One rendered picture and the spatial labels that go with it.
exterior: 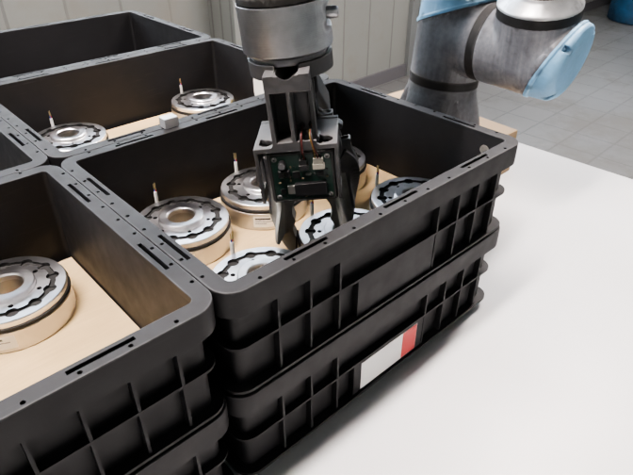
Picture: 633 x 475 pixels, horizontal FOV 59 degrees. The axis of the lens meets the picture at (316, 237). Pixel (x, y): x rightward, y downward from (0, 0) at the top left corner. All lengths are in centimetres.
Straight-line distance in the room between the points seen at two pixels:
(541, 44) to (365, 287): 47
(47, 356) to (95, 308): 7
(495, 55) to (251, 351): 59
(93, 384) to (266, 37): 27
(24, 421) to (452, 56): 76
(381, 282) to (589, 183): 66
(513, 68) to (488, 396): 47
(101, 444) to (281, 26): 32
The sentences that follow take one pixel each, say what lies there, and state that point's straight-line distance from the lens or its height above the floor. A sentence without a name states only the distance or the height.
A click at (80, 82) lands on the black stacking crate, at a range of 94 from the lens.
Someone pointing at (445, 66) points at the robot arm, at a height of 92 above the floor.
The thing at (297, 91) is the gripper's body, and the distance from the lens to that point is 45.
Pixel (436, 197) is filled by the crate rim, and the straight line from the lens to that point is 55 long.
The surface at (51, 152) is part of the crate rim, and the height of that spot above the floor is 93.
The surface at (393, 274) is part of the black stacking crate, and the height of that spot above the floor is 85.
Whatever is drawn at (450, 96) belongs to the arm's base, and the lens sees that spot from 96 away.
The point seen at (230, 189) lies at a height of 86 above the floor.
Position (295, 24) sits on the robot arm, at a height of 108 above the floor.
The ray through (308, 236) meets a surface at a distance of 59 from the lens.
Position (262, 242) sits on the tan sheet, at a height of 83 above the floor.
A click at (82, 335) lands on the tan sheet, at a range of 55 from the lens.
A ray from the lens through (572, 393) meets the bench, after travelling 70.
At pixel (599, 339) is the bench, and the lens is 78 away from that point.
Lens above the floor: 118
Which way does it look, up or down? 34 degrees down
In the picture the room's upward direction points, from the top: straight up
